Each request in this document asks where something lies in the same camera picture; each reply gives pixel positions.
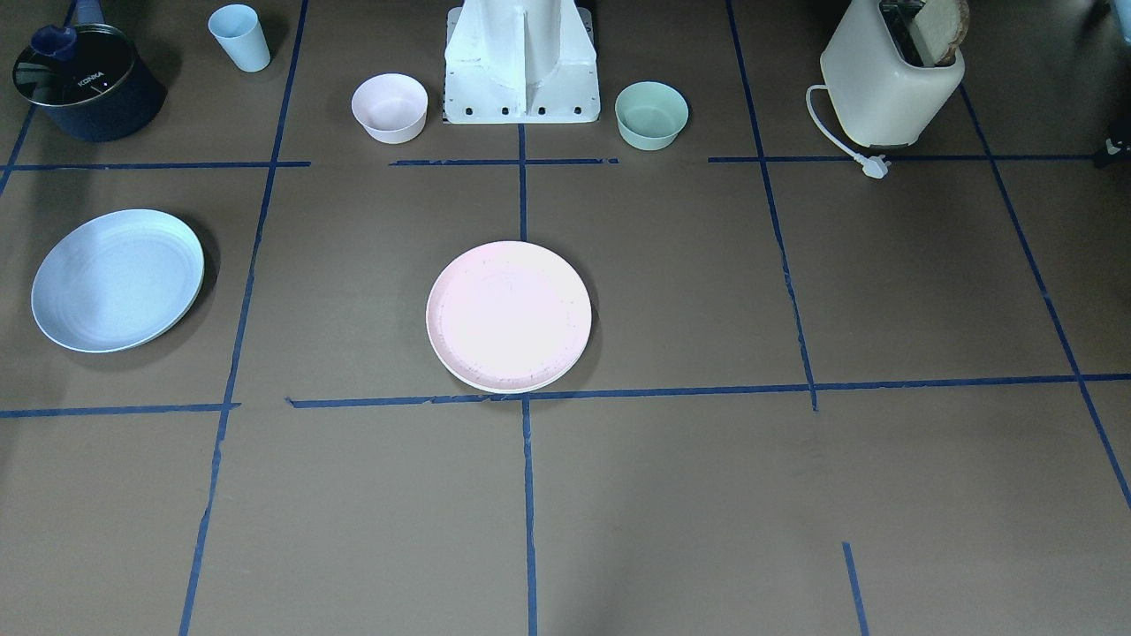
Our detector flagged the pink plate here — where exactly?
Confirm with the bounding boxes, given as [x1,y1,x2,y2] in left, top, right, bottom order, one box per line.
[425,241,593,356]

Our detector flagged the cream plate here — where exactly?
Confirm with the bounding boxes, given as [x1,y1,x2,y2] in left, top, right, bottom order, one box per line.
[437,349,582,394]

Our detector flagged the green bowl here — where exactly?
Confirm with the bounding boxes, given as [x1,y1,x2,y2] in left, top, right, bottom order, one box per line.
[614,81,690,151]

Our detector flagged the pink bowl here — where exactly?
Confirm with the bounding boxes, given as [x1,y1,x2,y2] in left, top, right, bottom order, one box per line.
[351,74,429,145]

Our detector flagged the cream toaster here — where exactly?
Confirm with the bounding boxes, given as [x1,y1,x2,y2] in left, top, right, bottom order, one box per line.
[820,1,966,148]

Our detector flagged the light blue cup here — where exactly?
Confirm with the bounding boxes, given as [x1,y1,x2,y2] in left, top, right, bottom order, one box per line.
[209,5,270,72]

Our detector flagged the light blue plate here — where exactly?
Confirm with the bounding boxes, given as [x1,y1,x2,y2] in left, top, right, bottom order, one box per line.
[31,208,205,354]

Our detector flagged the toast slice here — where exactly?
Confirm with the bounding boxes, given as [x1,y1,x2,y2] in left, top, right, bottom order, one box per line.
[912,0,970,67]

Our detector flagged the dark blue pot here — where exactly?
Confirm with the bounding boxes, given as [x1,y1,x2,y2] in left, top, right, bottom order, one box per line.
[11,1,167,141]

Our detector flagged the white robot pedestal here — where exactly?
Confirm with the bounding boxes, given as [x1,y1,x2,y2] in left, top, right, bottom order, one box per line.
[442,1,602,124]

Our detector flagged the white toaster plug cable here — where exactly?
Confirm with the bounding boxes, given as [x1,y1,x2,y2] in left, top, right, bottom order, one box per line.
[805,84,891,180]

